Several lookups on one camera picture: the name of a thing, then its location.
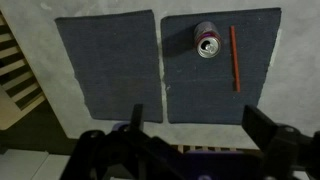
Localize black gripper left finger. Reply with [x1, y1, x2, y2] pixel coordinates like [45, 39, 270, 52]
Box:
[59, 103, 188, 180]

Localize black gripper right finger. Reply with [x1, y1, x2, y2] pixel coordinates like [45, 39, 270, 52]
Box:
[241, 104, 320, 180]

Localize red plastic straw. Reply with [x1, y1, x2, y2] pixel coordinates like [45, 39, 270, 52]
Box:
[229, 25, 242, 93]

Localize red and silver soda can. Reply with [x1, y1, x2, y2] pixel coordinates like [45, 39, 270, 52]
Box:
[193, 20, 222, 59]

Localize dark blue cloth placemat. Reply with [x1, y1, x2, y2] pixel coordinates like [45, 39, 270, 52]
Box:
[160, 7, 283, 125]
[54, 9, 164, 124]

